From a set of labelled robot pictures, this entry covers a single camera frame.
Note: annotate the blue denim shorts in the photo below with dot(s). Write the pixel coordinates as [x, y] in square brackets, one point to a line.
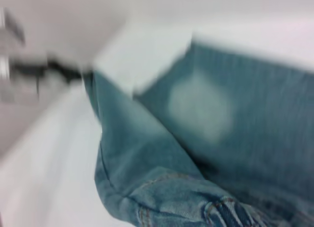
[245, 138]

